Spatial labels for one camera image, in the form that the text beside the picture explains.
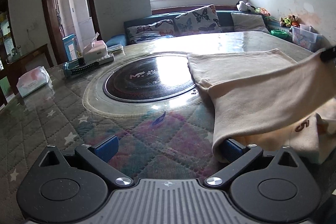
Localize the cream beige garment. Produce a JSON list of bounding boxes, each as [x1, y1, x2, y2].
[[187, 49, 335, 164]]

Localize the white flat box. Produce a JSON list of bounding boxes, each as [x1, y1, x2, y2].
[[98, 44, 123, 65]]

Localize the panda plush toy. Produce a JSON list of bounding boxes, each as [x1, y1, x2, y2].
[[236, 1, 256, 12]]

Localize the left butterfly print pillow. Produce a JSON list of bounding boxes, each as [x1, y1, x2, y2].
[[126, 19, 175, 44]]

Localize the pink tissue box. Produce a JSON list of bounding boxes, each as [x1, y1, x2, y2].
[[83, 32, 108, 63]]

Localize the colourful plush toys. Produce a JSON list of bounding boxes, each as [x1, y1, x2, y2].
[[279, 15, 299, 28]]

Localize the soft pack of tissues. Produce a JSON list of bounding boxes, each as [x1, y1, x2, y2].
[[17, 66, 50, 98]]

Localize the dark wooden cabinet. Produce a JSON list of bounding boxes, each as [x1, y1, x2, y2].
[[1, 0, 54, 106]]

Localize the clear plastic storage box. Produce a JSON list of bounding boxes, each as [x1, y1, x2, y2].
[[291, 26, 322, 52]]

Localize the right butterfly print pillow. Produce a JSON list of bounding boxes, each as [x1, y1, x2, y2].
[[174, 5, 222, 35]]

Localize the teal black hairbrush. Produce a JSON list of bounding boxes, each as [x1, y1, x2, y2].
[[62, 58, 99, 78]]

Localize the butterfly print pillow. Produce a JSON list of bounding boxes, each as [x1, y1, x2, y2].
[[174, 5, 222, 35], [126, 19, 175, 44]]

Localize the blue white small cupboard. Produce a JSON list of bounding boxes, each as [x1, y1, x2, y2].
[[62, 34, 77, 61]]

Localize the round black induction cooktop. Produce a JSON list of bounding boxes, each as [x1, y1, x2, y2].
[[102, 53, 196, 103]]

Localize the grey plain cushion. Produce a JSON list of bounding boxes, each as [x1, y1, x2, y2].
[[231, 12, 269, 34]]

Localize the green plastic bowl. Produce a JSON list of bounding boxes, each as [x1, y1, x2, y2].
[[270, 30, 289, 40]]

